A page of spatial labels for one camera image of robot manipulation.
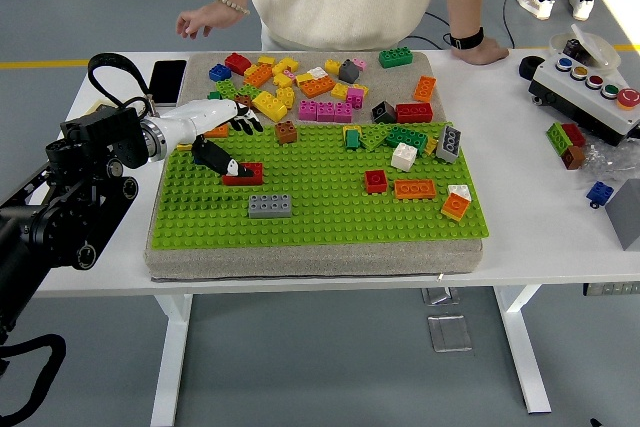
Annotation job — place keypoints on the green studded baseplate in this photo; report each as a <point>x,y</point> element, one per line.
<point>325,227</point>

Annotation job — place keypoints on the clear floor cover plate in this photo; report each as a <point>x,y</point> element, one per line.
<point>450,334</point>
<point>440,297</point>

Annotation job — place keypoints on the table height control panel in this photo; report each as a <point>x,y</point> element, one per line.
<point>612,289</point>

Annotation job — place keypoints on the yellow eight-stud brick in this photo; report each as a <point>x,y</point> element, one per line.
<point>272,107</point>

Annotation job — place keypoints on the orange brick hollow side up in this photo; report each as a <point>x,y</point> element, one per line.
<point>414,190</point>

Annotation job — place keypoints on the yellow four-stud brick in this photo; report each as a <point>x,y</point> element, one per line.
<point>184,146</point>
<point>282,80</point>
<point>331,66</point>
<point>286,96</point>
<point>339,91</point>

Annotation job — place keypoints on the small pink brick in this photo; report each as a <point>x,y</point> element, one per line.
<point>289,72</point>
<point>360,64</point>

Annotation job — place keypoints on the black smartphone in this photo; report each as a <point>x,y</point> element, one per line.
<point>169,83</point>

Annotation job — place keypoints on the grey box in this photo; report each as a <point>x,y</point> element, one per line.
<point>627,222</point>

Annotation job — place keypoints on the white button control box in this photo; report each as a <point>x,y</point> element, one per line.
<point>575,97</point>

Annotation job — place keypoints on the orange and yellow brick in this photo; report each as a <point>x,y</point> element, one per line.
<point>454,206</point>

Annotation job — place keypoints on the white four-stud brick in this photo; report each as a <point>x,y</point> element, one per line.
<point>460,191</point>
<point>403,157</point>

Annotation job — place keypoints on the person's left hand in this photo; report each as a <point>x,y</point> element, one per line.
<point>482,53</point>

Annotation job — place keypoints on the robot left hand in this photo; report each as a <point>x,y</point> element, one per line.
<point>200,117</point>

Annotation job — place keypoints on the blue four-stud brick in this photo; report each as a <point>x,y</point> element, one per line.
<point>219,73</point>

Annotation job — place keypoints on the black wristband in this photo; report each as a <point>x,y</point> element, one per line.
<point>467,39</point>

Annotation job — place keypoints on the white table leg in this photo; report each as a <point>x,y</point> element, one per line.
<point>172,357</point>
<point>520,347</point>

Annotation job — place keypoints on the grey six-stud brick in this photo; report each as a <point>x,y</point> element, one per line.
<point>448,144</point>

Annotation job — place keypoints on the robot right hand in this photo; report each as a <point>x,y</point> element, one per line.
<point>596,423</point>

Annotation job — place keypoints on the clear plastic lidded container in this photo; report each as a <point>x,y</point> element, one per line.
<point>600,49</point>

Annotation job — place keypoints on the brown four-stud brick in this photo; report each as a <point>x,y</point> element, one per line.
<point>285,133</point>
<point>243,98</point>

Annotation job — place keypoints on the black four-stud brick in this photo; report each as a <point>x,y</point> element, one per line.
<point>383,112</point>

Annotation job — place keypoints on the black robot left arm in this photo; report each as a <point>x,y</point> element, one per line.
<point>100,137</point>

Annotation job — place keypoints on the red eight-stud brick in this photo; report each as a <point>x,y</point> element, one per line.
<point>414,113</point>
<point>257,179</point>

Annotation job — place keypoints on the pink four-stud brick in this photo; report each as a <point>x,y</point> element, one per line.
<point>355,98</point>
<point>307,111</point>

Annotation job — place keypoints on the dark grey roof brick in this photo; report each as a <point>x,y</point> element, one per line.
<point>348,72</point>

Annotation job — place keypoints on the small teal green brick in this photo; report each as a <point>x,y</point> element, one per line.
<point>353,140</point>

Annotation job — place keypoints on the person's right hand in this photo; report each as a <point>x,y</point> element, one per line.
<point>205,17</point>

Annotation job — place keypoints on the lime green flat brick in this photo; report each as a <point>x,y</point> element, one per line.
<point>374,138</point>

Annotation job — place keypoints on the orange eight-stud brick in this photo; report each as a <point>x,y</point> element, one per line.
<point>258,76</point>
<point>317,87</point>
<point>220,132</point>
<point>424,89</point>

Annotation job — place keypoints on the clear plastic bag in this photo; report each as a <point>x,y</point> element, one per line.
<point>607,159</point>

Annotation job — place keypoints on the green eight-stud brick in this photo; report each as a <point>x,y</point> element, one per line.
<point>406,138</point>
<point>396,58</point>

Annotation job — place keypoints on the grey foam mat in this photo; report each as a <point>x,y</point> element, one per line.
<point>310,259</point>

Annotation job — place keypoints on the red four-stud brick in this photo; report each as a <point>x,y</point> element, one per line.
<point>375,182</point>
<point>237,63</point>

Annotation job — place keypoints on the grey eight-stud brick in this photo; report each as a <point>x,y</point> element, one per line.
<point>270,206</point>

